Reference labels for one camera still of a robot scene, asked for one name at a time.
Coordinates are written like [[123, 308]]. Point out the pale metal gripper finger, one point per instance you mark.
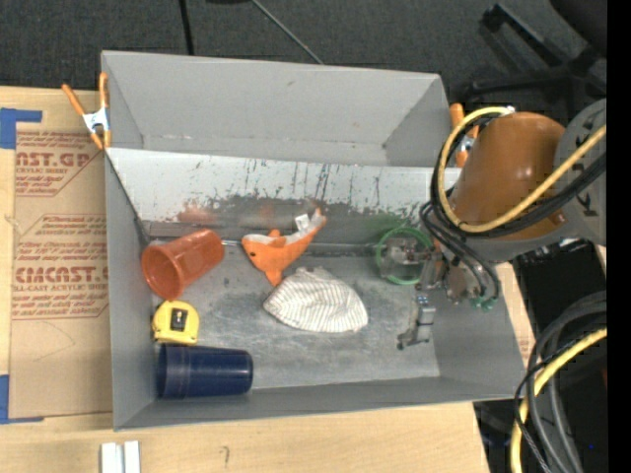
[[423, 320], [401, 255]]

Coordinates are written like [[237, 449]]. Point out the white striped cloth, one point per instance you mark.
[[315, 303]]

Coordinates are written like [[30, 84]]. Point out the grey metal bin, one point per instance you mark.
[[315, 358]]

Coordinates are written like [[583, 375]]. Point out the orange toy dolphin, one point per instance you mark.
[[281, 254]]

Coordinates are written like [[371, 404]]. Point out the orange plastic cup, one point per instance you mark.
[[185, 261]]

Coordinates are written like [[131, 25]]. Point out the dark blue plastic cup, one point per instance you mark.
[[204, 372]]

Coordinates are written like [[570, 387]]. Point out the yellow tape measure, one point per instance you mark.
[[176, 320]]

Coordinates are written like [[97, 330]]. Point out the brown cardboard board, red print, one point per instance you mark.
[[54, 323]]

